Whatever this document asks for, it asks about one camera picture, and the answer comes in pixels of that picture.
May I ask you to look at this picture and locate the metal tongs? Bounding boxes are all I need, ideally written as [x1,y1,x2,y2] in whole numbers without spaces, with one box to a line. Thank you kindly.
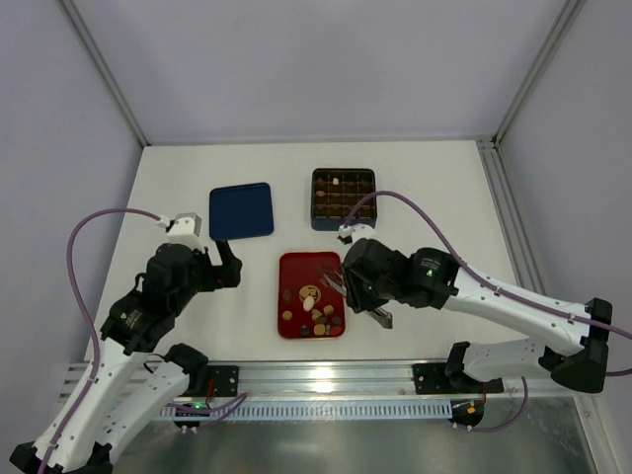
[320,266,393,330]

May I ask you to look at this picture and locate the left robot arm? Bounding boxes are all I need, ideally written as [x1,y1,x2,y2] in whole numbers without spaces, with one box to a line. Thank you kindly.
[10,241,242,473]

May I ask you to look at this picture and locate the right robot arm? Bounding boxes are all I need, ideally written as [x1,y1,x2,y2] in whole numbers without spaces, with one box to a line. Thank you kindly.
[342,239,612,394]

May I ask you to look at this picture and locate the white oval chocolate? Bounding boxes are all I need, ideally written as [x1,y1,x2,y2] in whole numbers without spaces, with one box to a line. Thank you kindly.
[303,296,315,312]

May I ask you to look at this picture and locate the blue chocolate tin box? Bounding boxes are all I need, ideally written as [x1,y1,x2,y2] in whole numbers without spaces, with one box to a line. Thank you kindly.
[310,168,376,232]

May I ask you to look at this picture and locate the blue tin lid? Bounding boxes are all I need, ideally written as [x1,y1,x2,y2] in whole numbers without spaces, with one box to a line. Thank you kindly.
[208,183,275,241]

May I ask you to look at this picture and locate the red lacquer tray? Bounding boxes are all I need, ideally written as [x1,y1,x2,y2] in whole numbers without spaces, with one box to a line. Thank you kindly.
[277,252,346,340]

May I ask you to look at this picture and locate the gold ring cookie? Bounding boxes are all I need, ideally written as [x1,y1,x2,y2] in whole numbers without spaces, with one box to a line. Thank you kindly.
[298,284,322,303]

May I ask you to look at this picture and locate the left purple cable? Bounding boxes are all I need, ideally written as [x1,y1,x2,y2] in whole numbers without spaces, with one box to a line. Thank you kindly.
[38,209,164,473]

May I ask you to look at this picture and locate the aluminium front rail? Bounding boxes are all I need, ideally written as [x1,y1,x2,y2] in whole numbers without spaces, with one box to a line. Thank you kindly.
[58,358,601,399]

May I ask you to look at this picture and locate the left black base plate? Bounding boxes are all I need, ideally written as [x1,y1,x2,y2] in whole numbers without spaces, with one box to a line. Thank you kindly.
[196,364,240,399]

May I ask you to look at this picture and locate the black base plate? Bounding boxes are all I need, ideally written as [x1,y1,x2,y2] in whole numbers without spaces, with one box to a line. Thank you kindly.
[411,362,505,395]
[196,364,240,399]

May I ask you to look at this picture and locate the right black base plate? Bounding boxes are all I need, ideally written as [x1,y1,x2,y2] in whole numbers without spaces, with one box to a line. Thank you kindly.
[411,362,505,395]

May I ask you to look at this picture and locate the white cable duct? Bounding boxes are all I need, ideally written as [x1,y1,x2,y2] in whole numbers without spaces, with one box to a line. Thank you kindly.
[155,399,453,423]

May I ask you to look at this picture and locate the left aluminium frame post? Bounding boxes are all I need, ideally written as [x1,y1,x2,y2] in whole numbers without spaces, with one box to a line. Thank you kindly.
[56,0,150,148]

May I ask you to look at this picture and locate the aluminium frame post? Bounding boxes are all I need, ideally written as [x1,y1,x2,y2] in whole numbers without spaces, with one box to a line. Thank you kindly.
[56,0,150,148]
[492,0,587,148]

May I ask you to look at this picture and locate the right aluminium frame post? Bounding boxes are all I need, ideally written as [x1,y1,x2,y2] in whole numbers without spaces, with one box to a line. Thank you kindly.
[492,0,587,148]

